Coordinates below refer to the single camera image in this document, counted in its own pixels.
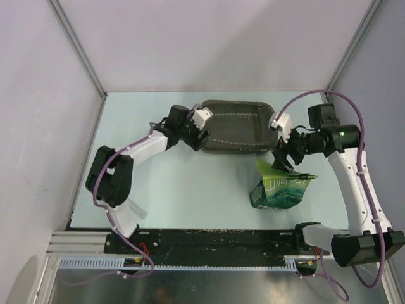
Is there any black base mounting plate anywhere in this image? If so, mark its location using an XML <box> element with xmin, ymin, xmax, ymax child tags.
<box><xmin>104</xmin><ymin>229</ymin><xmax>320</xmax><ymax>256</ymax></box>

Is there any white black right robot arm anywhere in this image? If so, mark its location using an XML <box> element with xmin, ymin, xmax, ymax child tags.
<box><xmin>269</xmin><ymin>104</ymin><xmax>404</xmax><ymax>267</ymax></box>

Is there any green litter bag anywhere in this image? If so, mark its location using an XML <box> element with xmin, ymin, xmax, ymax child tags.
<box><xmin>249</xmin><ymin>159</ymin><xmax>314</xmax><ymax>210</ymax></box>

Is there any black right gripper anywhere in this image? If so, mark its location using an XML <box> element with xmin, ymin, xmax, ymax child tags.
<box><xmin>271</xmin><ymin>123</ymin><xmax>323</xmax><ymax>174</ymax></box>

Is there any white slotted cable duct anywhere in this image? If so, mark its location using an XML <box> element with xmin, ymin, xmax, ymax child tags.
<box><xmin>59</xmin><ymin>256</ymin><xmax>316</xmax><ymax>272</ymax></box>

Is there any clear plastic scoop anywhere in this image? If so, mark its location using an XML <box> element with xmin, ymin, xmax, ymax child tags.
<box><xmin>127</xmin><ymin>198</ymin><xmax>147</xmax><ymax>219</ymax></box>

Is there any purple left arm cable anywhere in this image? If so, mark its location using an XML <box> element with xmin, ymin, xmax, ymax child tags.
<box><xmin>91</xmin><ymin>122</ymin><xmax>156</xmax><ymax>279</ymax></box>

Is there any black bag clip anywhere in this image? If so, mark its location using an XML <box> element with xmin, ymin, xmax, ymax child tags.
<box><xmin>286</xmin><ymin>172</ymin><xmax>318</xmax><ymax>180</ymax></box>

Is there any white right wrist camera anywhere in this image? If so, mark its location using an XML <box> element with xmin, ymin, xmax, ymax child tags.
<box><xmin>268</xmin><ymin>113</ymin><xmax>293</xmax><ymax>143</ymax></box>

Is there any aluminium frame rail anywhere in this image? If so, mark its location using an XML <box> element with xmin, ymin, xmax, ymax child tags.
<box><xmin>46</xmin><ymin>231</ymin><xmax>108</xmax><ymax>257</ymax></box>

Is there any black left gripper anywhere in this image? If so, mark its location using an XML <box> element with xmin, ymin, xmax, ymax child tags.
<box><xmin>177</xmin><ymin>111</ymin><xmax>210</xmax><ymax>151</ymax></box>

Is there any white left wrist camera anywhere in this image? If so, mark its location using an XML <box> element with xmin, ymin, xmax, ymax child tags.
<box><xmin>191</xmin><ymin>107</ymin><xmax>213</xmax><ymax>130</ymax></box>

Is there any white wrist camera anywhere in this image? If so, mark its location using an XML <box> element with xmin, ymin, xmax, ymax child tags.
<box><xmin>191</xmin><ymin>107</ymin><xmax>213</xmax><ymax>130</ymax></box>
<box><xmin>268</xmin><ymin>113</ymin><xmax>293</xmax><ymax>143</ymax></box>

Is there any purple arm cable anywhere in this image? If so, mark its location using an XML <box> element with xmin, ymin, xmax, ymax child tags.
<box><xmin>91</xmin><ymin>122</ymin><xmax>156</xmax><ymax>279</ymax></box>
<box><xmin>274</xmin><ymin>89</ymin><xmax>387</xmax><ymax>301</ymax></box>

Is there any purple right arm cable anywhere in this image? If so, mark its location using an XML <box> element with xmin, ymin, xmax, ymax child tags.
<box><xmin>274</xmin><ymin>89</ymin><xmax>387</xmax><ymax>301</ymax></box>

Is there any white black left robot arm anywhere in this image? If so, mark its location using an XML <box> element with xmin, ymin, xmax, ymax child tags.
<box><xmin>85</xmin><ymin>104</ymin><xmax>213</xmax><ymax>253</ymax></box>

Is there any dark grey litter box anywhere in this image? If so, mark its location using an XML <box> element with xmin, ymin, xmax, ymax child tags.
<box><xmin>202</xmin><ymin>100</ymin><xmax>278</xmax><ymax>154</ymax></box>

